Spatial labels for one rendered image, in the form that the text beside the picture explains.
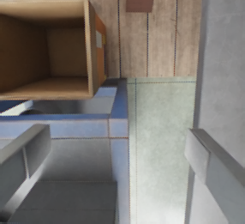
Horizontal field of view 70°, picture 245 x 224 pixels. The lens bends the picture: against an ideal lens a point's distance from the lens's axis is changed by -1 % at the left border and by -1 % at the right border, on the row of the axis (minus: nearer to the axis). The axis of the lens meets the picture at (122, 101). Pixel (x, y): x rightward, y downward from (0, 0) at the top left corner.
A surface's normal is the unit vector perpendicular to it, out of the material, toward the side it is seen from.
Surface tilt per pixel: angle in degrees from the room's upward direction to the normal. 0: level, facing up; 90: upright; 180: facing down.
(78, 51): 0
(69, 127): 0
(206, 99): 31
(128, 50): 0
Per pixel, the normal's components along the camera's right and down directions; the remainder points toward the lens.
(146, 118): -0.02, 0.25
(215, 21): -0.53, 0.23
